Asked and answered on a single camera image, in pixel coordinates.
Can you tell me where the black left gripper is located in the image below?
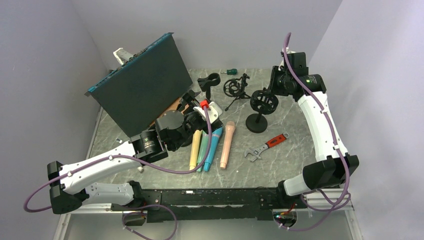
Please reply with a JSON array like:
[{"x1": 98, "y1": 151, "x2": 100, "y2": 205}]
[{"x1": 171, "y1": 90, "x2": 224, "y2": 151}]

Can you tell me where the beige yellow microphone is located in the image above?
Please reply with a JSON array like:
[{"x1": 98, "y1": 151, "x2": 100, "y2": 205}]
[{"x1": 189, "y1": 130, "x2": 202, "y2": 170}]

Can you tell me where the teal green microphone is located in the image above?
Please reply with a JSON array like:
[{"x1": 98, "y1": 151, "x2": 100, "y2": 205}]
[{"x1": 196, "y1": 131, "x2": 209, "y2": 172}]

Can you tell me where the blue microphone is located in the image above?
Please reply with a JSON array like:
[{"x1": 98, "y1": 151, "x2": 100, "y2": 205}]
[{"x1": 203, "y1": 127, "x2": 223, "y2": 172}]

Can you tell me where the pink microphone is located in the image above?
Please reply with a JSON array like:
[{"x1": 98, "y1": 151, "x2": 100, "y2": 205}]
[{"x1": 219, "y1": 121, "x2": 236, "y2": 169}]

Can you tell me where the black tripod shock mount stand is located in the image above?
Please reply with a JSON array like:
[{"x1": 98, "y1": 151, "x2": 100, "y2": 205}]
[{"x1": 223, "y1": 73, "x2": 251, "y2": 111}]

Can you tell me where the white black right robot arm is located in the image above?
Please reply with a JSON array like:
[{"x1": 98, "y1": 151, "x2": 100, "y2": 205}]
[{"x1": 268, "y1": 52, "x2": 359, "y2": 208}]

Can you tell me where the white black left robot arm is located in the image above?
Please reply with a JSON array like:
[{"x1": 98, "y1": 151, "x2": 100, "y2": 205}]
[{"x1": 47, "y1": 106, "x2": 223, "y2": 215}]

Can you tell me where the black round base clamp stand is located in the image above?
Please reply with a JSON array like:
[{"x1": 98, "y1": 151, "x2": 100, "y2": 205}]
[{"x1": 177, "y1": 89, "x2": 201, "y2": 115}]

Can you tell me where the black round base clip stand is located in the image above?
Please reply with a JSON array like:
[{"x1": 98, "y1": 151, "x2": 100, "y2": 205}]
[{"x1": 197, "y1": 72, "x2": 221, "y2": 101}]

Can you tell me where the brown wooden block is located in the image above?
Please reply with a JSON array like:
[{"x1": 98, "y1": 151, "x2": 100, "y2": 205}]
[{"x1": 148, "y1": 97, "x2": 186, "y2": 130}]

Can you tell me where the dark blue leaning board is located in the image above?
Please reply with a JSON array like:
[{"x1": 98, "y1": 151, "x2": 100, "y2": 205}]
[{"x1": 86, "y1": 32, "x2": 193, "y2": 137}]

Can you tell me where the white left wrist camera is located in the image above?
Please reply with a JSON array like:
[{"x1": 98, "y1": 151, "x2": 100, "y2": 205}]
[{"x1": 193, "y1": 101, "x2": 223, "y2": 124}]

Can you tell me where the green handled screwdriver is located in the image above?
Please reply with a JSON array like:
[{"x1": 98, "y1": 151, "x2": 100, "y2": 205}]
[{"x1": 221, "y1": 68, "x2": 238, "y2": 75}]

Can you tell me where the red handled adjustable wrench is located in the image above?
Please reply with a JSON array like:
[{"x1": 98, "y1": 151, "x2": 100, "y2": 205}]
[{"x1": 243, "y1": 133, "x2": 290, "y2": 162}]

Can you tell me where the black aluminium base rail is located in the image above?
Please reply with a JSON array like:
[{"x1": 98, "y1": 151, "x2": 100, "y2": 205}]
[{"x1": 61, "y1": 187, "x2": 355, "y2": 223}]

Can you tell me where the white bracket behind board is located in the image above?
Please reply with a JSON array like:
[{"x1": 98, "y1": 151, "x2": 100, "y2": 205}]
[{"x1": 113, "y1": 47, "x2": 134, "y2": 66}]

